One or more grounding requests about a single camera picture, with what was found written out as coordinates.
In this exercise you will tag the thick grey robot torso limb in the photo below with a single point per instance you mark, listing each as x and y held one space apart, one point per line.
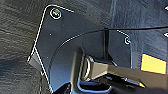
126 71

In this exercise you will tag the round yellowish base button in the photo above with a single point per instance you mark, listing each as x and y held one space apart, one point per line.
55 12

